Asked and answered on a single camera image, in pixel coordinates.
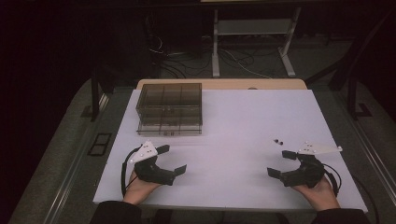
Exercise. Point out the black metal stand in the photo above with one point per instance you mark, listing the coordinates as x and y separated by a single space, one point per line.
353 77
95 93

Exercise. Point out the person's left hand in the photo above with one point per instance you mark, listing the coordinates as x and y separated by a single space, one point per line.
137 191

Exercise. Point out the transparent brown drawer box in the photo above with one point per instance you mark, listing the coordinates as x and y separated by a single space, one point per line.
169 107

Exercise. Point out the white table mat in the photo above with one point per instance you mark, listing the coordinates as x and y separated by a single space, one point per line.
233 130

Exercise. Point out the person's right hand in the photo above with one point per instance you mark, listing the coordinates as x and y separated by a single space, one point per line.
322 196

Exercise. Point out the white metal stand frame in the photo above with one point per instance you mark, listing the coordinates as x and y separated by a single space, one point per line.
253 27

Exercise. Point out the black floor socket frame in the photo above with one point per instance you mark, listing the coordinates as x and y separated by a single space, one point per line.
100 144

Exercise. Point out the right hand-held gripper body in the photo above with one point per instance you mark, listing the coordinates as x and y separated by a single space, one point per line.
308 174

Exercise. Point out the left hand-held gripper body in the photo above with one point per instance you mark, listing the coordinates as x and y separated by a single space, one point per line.
149 171

